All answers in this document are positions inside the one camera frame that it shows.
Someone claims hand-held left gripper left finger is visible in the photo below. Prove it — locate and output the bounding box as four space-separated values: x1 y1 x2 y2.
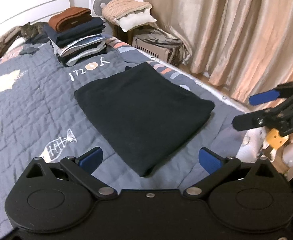
24 147 117 201

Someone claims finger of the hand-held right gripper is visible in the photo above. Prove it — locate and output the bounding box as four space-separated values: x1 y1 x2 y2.
233 105 291 132
249 79 293 107

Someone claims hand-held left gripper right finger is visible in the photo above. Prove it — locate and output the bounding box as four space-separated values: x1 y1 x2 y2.
184 149 279 200

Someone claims black sweatshirt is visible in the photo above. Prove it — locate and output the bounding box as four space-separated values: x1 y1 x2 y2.
74 62 215 178

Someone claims stack of folded clothes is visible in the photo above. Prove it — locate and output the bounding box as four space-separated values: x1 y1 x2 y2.
44 7 108 68

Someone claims yellow plastic item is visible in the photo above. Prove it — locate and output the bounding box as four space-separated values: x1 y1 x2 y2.
265 127 290 151

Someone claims beige curtain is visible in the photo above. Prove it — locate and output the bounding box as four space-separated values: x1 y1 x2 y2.
142 0 293 111

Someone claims grey printed quilt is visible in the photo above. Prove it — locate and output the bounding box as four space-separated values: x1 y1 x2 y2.
0 36 249 230

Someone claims covered pet carrier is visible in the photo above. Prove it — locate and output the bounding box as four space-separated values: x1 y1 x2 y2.
132 27 190 67

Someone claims dark cloth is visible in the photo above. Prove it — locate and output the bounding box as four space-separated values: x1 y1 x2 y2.
18 33 50 56

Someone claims small white pillow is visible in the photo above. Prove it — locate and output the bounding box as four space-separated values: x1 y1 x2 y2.
10 38 25 50

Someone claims tabby cat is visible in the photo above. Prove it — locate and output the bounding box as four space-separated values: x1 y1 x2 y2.
16 21 48 43

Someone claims white stuffed pillow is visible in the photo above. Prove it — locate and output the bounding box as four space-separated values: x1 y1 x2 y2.
115 10 158 33

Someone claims white fan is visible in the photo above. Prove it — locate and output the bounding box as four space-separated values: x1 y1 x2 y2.
88 0 118 18

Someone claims tan cushion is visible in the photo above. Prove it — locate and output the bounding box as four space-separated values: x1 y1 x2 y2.
101 0 153 26

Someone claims white headboard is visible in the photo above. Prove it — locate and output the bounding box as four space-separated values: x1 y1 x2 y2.
0 0 71 41

